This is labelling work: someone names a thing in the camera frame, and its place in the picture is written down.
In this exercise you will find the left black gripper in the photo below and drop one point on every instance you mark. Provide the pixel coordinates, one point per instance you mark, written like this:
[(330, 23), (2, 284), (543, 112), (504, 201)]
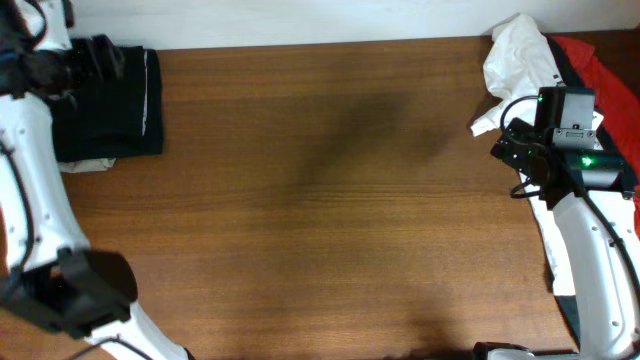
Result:
[(107, 66)]

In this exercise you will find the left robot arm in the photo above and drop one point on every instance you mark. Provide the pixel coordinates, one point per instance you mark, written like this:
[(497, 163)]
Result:
[(56, 280)]

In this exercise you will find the folded khaki shorts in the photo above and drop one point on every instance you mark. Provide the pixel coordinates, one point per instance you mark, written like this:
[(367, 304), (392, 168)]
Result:
[(87, 166)]

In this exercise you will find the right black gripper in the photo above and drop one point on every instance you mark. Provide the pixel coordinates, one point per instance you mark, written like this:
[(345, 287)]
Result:
[(513, 155)]

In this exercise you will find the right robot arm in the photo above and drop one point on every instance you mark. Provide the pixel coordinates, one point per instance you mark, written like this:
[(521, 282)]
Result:
[(588, 189)]

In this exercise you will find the black shorts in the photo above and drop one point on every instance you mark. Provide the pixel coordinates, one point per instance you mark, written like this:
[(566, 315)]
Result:
[(117, 119)]

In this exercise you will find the red garment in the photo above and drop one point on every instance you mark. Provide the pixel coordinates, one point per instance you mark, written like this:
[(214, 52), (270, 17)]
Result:
[(610, 95)]

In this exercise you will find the dark grey garment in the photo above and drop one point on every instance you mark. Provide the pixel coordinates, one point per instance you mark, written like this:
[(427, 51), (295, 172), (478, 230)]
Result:
[(569, 309)]

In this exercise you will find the white t-shirt with print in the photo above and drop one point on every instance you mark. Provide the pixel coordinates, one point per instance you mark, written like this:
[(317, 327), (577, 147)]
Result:
[(522, 60)]

